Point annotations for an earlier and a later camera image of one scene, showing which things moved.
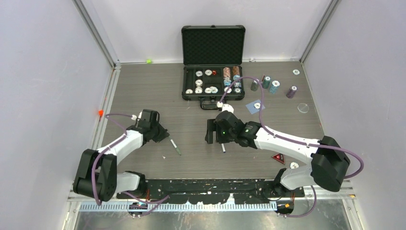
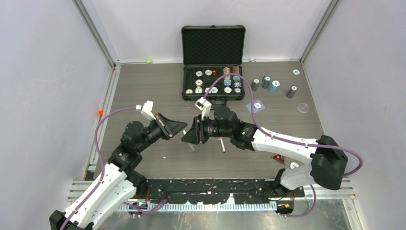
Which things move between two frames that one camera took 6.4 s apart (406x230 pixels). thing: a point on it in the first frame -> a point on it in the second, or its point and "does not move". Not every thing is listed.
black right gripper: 212,125 -> 197,134
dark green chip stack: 254,86 does not move
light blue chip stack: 275,85 does not move
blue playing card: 251,108 does not move
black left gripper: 163,134 -> 169,128
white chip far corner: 296,72 does not move
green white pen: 175,146 -> 184,132
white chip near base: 294,165 does not move
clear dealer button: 303,108 does not move
